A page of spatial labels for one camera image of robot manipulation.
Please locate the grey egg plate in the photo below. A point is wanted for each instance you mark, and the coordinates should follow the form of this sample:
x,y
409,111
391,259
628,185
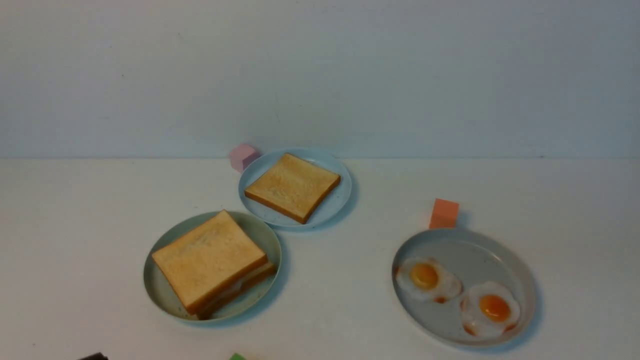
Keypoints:
x,y
473,257

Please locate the pink cube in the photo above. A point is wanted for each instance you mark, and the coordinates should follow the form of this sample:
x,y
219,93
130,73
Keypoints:
x,y
242,156

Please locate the fried egg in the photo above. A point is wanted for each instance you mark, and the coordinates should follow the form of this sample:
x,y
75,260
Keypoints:
x,y
233,288
426,280
489,310

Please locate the green cube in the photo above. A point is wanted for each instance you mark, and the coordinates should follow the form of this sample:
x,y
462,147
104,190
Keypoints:
x,y
237,356

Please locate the light blue bread plate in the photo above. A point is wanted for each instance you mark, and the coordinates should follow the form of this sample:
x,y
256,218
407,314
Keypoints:
x,y
327,210

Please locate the dark object at edge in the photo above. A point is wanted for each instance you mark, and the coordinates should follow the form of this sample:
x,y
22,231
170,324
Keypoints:
x,y
95,356

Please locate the toast slice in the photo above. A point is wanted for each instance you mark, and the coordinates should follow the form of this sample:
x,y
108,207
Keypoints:
x,y
205,261
293,187
254,278

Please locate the green empty plate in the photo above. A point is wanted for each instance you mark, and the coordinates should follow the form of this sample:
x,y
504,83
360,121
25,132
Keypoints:
x,y
248,304

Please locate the orange cube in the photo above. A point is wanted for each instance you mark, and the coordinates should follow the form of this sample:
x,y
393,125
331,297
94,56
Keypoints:
x,y
444,214

